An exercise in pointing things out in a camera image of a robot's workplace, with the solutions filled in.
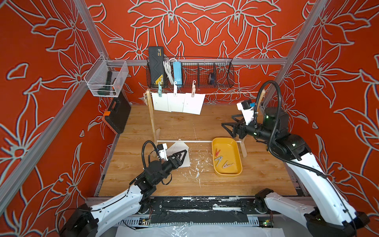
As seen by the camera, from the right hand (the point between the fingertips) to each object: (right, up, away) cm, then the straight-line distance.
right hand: (224, 120), depth 61 cm
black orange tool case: (-63, +4, +35) cm, 72 cm away
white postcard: (-23, -19, +35) cm, 46 cm away
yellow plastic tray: (+9, -23, +29) cm, 38 cm away
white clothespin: (+4, -24, +26) cm, 36 cm away
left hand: (-17, -17, +13) cm, 28 cm away
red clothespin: (+3, -21, +30) cm, 37 cm away
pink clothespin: (+6, -27, +24) cm, 36 cm away
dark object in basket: (0, +27, +31) cm, 41 cm away
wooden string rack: (-38, -9, +40) cm, 56 cm away
